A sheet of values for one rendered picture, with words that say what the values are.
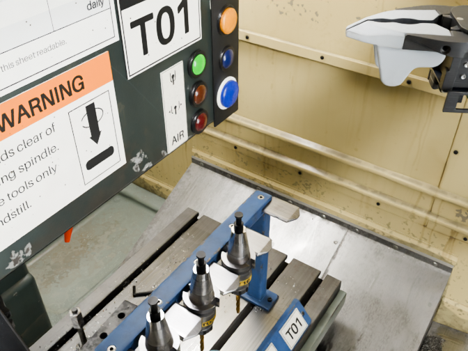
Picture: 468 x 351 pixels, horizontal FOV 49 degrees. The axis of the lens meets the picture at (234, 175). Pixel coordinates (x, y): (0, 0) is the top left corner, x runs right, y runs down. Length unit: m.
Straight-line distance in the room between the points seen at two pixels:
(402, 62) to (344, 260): 1.07
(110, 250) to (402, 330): 1.01
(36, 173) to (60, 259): 1.52
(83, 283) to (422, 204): 1.10
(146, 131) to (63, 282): 1.40
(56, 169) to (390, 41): 0.31
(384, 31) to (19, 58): 0.32
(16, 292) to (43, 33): 1.15
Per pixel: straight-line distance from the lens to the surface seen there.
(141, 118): 0.46
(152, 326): 0.79
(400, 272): 1.53
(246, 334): 1.24
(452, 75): 0.54
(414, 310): 1.50
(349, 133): 1.40
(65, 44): 0.38
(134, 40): 0.43
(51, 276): 1.87
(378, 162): 1.41
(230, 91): 0.55
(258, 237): 1.00
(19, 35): 0.36
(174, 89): 0.48
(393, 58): 0.52
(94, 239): 1.95
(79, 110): 0.40
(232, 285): 0.92
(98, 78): 0.41
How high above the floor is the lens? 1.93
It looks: 38 degrees down
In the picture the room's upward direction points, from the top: straight up
